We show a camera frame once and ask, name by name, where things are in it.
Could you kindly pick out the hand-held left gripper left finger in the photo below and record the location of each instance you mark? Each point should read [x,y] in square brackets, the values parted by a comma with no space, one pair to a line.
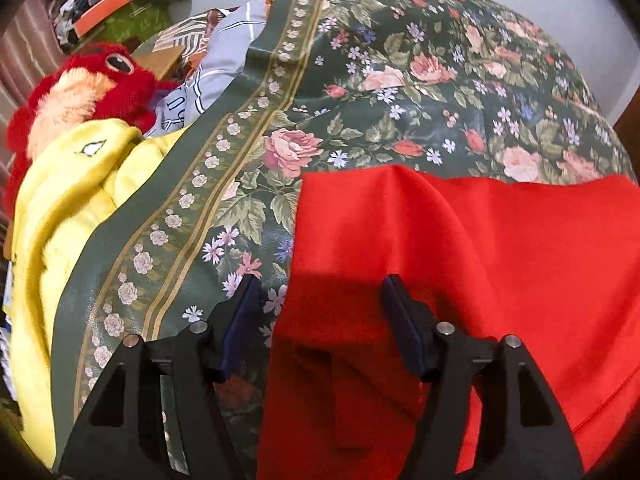
[240,322]

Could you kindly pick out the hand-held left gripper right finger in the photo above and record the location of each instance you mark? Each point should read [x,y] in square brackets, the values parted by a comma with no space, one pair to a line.
[405,330]

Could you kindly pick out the red zip jacket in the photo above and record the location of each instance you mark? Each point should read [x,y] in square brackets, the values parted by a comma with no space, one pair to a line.
[490,260]

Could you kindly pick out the yellow garment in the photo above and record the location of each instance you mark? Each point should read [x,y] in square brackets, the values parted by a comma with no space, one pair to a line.
[60,220]

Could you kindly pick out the green floral bedspread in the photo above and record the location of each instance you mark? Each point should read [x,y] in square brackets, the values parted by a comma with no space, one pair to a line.
[400,85]

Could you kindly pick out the lilac printed cloth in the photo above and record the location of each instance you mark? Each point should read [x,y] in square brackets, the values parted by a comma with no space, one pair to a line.
[225,60]

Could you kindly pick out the brown cardboard box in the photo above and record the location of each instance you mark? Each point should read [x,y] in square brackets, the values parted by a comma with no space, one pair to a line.
[167,60]

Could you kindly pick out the red plush toy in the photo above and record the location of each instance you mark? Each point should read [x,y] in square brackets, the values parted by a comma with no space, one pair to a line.
[85,85]

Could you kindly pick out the geometric print cloth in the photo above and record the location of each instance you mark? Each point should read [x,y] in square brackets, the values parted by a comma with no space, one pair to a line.
[195,27]

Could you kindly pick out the green patterned cloth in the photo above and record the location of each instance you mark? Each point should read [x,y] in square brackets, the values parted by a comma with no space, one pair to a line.
[137,22]

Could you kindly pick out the orange box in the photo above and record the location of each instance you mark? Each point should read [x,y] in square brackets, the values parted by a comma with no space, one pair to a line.
[100,12]

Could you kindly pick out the striped brown curtain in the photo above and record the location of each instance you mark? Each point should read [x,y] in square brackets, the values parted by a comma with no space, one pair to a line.
[25,50]

